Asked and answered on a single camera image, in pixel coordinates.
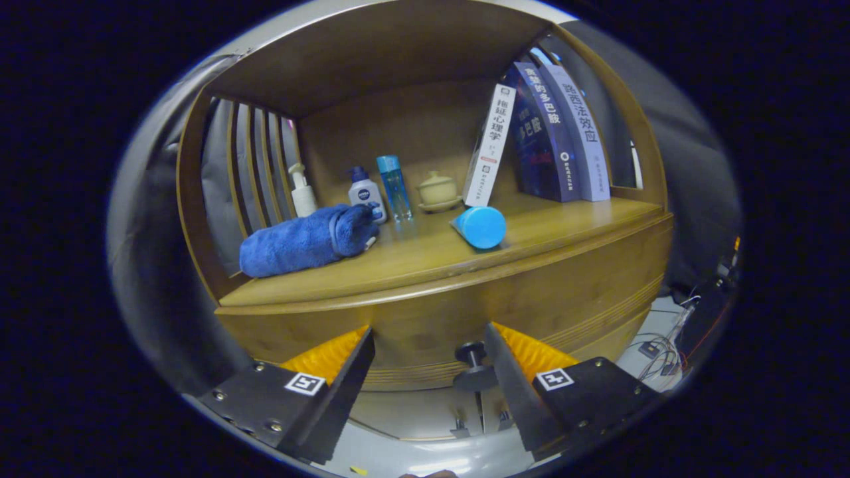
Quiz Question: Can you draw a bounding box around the clear blue bottle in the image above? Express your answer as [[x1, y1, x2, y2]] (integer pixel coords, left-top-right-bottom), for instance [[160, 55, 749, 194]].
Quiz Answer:
[[376, 155, 414, 222]]

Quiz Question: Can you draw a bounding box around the wooden cabinet door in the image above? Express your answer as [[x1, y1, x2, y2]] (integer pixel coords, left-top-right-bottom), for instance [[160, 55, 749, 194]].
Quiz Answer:
[[481, 393, 525, 436], [349, 388, 483, 442]]

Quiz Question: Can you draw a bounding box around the white pump bottle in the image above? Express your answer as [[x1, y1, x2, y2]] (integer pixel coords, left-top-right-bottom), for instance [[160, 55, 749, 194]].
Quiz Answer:
[[288, 163, 318, 218]]

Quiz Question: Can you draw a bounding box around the wooden countertop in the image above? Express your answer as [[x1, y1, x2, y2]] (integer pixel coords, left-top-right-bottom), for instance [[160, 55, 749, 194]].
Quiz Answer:
[[218, 193, 673, 316]]

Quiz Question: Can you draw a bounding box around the wooden drawer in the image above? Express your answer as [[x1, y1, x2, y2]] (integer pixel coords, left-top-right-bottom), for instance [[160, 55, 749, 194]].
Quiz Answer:
[[216, 212, 675, 392]]

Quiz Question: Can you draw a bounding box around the beige lidded teacup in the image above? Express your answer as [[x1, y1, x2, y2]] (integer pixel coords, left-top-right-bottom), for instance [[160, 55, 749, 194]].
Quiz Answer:
[[416, 171, 463, 214]]

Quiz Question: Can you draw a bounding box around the white bottle with blue cap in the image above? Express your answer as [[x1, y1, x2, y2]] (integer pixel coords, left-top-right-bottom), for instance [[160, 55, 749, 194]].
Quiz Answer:
[[347, 165, 388, 224]]

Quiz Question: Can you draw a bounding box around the wooden cabinet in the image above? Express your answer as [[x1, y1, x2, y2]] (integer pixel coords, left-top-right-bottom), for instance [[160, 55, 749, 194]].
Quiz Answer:
[[176, 0, 675, 442]]

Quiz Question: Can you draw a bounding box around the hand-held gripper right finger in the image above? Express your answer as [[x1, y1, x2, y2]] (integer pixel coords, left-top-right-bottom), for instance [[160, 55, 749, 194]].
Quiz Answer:
[[484, 322, 665, 462]]

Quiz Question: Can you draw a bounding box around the light purple book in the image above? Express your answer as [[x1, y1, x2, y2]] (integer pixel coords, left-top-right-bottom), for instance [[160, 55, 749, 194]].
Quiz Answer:
[[539, 63, 612, 202]]

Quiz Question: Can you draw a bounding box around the blue rolled towel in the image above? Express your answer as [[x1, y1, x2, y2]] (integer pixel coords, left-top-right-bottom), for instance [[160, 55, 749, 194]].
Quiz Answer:
[[239, 203, 381, 278]]

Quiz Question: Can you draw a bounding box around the white book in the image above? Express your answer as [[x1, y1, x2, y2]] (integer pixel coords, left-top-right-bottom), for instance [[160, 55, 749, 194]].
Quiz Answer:
[[462, 83, 517, 208]]

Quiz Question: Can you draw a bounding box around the tangle of cables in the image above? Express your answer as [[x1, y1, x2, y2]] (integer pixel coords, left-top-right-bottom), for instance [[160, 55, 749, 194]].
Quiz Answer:
[[637, 295, 701, 379]]

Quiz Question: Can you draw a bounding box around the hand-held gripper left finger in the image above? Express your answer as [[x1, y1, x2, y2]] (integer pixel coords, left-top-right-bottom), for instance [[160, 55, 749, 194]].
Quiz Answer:
[[198, 325, 376, 465]]

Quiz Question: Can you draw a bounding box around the dark blue book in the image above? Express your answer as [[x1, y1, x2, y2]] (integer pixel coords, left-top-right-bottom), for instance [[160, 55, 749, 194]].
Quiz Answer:
[[503, 61, 582, 203]]

